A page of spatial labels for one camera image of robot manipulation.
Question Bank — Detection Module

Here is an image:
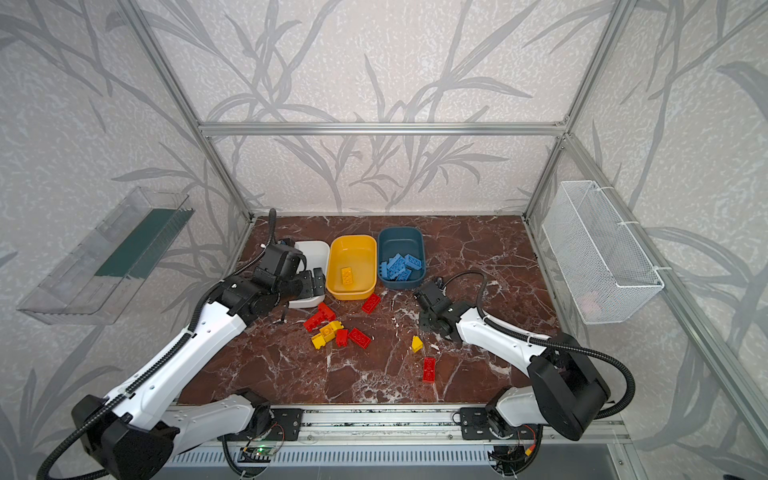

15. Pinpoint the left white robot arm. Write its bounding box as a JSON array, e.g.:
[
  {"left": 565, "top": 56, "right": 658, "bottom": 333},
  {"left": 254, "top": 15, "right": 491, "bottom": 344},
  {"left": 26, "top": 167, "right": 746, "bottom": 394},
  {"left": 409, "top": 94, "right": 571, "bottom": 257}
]
[{"left": 36, "top": 242, "right": 326, "bottom": 479}]

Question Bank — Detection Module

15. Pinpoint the black corrugated right cable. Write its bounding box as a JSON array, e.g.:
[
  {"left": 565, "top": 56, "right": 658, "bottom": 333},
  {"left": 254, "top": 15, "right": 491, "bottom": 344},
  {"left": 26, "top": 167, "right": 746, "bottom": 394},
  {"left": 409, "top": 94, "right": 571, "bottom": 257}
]
[{"left": 440, "top": 269, "right": 637, "bottom": 421}]

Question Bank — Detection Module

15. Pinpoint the red lego brick front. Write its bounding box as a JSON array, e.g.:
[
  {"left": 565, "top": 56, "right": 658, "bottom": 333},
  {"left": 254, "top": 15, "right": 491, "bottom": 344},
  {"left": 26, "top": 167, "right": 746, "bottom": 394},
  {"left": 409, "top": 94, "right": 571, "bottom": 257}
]
[{"left": 422, "top": 357, "right": 436, "bottom": 383}]

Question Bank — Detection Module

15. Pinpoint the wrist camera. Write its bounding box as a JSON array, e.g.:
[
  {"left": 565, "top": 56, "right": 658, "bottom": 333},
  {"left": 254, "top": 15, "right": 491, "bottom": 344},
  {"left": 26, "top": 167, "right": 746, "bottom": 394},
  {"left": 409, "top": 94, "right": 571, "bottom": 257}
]
[
  {"left": 415, "top": 282, "right": 451, "bottom": 312},
  {"left": 259, "top": 243, "right": 306, "bottom": 278}
]

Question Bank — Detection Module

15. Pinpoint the yellow lego brick cluster lower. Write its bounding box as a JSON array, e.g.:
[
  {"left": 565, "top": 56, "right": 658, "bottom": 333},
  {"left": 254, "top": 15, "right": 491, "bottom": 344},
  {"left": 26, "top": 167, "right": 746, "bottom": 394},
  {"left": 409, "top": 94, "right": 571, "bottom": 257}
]
[{"left": 311, "top": 334, "right": 326, "bottom": 350}]

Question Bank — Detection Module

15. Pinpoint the black corrugated cable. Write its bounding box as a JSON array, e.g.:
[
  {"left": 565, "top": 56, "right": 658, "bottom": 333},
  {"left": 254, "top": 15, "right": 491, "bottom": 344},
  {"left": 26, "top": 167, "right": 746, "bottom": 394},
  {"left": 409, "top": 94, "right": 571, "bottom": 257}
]
[
  {"left": 35, "top": 206, "right": 280, "bottom": 480},
  {"left": 440, "top": 269, "right": 637, "bottom": 421}
]

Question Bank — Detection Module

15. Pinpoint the white plastic container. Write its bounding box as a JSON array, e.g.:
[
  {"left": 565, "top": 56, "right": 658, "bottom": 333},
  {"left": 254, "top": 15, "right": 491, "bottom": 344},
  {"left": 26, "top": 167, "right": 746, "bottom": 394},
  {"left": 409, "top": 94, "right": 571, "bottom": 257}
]
[{"left": 288, "top": 240, "right": 330, "bottom": 310}]

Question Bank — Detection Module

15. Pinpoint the yellow long lego brick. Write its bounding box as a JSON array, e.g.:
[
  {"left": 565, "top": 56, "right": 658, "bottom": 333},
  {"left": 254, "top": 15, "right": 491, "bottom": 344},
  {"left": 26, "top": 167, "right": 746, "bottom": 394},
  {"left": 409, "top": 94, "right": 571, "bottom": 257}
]
[{"left": 341, "top": 267, "right": 354, "bottom": 286}]

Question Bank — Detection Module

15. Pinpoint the teal plastic container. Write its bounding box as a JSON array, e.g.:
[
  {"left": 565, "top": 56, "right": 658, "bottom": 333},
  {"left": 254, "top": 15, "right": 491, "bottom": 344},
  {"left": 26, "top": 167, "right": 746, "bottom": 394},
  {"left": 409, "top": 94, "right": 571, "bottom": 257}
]
[{"left": 377, "top": 227, "right": 427, "bottom": 290}]

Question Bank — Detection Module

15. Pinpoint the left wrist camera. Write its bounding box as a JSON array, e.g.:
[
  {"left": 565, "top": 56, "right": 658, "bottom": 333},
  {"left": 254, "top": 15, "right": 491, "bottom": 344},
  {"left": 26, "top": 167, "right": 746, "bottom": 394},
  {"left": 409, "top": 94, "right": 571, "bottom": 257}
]
[{"left": 259, "top": 243, "right": 306, "bottom": 278}]

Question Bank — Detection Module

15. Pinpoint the white wire mesh basket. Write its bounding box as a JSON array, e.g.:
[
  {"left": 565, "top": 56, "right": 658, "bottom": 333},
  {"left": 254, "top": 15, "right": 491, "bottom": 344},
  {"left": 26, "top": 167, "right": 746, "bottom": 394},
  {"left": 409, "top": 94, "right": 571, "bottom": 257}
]
[{"left": 542, "top": 180, "right": 664, "bottom": 325}]

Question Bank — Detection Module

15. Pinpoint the yellow lego brick centre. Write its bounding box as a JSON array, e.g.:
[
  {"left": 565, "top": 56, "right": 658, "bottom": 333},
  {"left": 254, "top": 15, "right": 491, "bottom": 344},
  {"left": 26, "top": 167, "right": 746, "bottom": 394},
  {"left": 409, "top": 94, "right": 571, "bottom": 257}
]
[{"left": 411, "top": 336, "right": 424, "bottom": 353}]

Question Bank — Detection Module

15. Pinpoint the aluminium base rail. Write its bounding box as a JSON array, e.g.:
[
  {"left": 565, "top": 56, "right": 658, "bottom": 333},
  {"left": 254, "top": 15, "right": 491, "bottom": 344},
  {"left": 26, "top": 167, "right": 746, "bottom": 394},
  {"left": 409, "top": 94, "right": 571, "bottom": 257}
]
[{"left": 170, "top": 401, "right": 631, "bottom": 448}]

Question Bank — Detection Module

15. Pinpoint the yellow plastic container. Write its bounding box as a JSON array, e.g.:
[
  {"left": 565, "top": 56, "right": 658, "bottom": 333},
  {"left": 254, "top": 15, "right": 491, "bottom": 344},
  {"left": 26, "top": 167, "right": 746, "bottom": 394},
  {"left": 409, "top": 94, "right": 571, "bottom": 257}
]
[{"left": 326, "top": 235, "right": 378, "bottom": 301}]

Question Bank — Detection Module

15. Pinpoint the black corrugated left cable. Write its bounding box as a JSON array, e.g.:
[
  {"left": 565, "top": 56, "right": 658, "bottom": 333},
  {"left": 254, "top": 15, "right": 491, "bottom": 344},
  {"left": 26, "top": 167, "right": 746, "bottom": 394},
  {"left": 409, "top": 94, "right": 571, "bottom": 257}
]
[{"left": 35, "top": 206, "right": 280, "bottom": 480}]

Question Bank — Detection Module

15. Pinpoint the small red lego brick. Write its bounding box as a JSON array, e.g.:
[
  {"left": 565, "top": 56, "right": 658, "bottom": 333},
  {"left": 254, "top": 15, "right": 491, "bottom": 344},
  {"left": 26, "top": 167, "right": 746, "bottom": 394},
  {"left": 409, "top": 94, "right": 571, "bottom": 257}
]
[{"left": 335, "top": 329, "right": 349, "bottom": 348}]

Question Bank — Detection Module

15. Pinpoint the red lego brick near yellow container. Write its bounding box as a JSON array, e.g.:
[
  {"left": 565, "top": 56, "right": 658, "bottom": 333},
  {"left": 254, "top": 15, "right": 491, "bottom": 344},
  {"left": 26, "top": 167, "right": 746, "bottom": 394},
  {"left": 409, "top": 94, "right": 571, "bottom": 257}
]
[{"left": 361, "top": 293, "right": 381, "bottom": 315}]

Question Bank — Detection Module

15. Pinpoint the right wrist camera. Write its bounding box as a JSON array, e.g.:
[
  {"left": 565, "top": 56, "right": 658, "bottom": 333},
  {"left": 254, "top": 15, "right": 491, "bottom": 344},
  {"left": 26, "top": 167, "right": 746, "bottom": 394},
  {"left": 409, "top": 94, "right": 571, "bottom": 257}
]
[{"left": 415, "top": 282, "right": 451, "bottom": 312}]

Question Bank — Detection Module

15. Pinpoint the yellow lego brick cluster middle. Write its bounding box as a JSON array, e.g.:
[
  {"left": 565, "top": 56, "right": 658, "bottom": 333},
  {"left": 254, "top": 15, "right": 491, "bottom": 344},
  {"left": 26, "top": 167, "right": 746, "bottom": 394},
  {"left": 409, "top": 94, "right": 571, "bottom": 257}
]
[{"left": 320, "top": 324, "right": 338, "bottom": 343}]

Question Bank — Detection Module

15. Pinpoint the red lego brick long left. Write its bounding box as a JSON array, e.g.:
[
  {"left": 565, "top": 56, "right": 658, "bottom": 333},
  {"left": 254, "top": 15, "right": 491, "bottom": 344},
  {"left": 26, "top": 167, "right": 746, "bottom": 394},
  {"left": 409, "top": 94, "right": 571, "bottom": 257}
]
[{"left": 303, "top": 313, "right": 325, "bottom": 332}]

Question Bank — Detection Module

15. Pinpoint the red lego brick upper left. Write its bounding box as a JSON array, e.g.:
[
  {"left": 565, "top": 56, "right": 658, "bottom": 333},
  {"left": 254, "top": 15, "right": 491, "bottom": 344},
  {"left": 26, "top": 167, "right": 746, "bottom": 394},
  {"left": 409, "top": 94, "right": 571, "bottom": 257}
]
[{"left": 317, "top": 303, "right": 337, "bottom": 322}]

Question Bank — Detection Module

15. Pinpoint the clear acrylic wall shelf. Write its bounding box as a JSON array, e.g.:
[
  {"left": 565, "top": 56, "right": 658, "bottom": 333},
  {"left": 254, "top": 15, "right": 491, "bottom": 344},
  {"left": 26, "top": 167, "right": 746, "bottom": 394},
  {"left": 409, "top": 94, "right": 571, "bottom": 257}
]
[{"left": 17, "top": 187, "right": 194, "bottom": 325}]

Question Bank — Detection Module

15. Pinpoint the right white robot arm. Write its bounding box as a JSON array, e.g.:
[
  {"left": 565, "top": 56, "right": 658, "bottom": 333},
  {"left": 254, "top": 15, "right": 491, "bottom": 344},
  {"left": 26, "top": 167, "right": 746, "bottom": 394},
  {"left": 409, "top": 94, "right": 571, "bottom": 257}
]
[{"left": 414, "top": 282, "right": 611, "bottom": 441}]

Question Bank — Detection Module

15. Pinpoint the red long lego brick centre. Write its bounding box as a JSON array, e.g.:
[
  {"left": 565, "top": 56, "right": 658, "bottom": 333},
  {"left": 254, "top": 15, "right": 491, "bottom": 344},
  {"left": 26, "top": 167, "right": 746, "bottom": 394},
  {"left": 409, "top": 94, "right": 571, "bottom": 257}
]
[{"left": 348, "top": 328, "right": 372, "bottom": 349}]

